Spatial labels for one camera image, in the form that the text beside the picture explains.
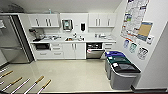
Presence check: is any stainless steel dishwasher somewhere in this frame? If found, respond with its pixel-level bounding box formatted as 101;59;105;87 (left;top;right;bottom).
85;42;106;60

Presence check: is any white base cabinet door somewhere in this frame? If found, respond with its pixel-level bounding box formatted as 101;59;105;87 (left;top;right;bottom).
63;42;76;60
74;42;87;60

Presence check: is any chrome faucet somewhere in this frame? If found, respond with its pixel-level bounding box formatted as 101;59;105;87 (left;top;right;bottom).
72;31;79;39

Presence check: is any white towel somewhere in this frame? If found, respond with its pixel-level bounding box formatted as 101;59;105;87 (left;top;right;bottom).
105;35;115;40

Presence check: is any steel paper towel dispenser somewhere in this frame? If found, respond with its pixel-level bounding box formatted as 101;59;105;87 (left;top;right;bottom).
61;18;74;32

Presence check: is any blue plastic bin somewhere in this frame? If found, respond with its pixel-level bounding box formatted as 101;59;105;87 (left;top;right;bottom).
104;50;127;80

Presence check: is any white dish rack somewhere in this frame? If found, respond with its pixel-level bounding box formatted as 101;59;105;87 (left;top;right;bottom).
44;34;63;42

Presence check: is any green lid waste bin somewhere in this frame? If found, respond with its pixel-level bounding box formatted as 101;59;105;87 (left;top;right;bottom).
111;56;132;68

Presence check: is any wide white drawer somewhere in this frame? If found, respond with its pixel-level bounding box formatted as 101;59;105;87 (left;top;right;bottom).
35;50;53;61

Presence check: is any built-in black microwave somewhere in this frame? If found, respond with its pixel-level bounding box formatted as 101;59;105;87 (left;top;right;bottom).
34;43;51;51

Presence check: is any green bin sign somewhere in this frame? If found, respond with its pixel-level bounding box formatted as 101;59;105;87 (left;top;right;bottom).
129;42;138;54

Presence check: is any grey bin sign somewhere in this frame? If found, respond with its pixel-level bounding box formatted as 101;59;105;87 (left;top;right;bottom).
137;46;150;61

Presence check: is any tan cork notice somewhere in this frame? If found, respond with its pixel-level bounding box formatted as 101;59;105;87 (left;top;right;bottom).
136;21;154;43

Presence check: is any black wall soap dispenser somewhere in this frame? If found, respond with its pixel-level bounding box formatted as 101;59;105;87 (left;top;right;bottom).
80;22;87;32

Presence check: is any white drawer black handle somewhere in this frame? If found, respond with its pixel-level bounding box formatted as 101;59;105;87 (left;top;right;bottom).
50;46;64;52
50;42;64;48
103;41;117;47
103;45;115;51
103;49;114;60
50;50;65;60

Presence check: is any white wall cabinet door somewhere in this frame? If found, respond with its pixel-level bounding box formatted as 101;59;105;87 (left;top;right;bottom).
107;13;117;28
88;13;99;28
98;13;109;28

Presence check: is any white wall cabinet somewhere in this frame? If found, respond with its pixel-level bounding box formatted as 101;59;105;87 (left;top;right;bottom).
27;13;61;29

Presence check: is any colourful wall poster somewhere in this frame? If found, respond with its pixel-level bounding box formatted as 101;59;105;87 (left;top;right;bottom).
124;0;150;24

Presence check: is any small white wall box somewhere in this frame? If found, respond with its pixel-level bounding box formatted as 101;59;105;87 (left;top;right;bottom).
146;34;155;45

